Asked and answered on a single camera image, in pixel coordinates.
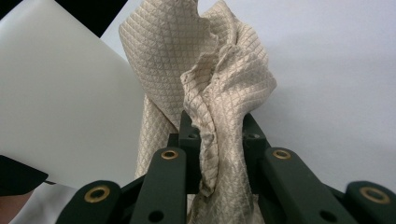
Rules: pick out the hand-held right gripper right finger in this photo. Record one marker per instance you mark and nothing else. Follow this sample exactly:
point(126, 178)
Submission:
point(255, 140)

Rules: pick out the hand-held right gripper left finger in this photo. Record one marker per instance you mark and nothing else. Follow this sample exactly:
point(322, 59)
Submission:
point(193, 155)

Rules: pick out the beige quilted cloth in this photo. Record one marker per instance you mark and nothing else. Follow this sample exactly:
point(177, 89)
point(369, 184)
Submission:
point(218, 77)

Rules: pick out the white cylinder speaker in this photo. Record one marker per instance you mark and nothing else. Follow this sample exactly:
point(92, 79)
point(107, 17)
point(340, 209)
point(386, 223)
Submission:
point(62, 102)

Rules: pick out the white table cover sheet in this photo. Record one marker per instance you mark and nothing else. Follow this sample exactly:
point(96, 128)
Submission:
point(342, 93)

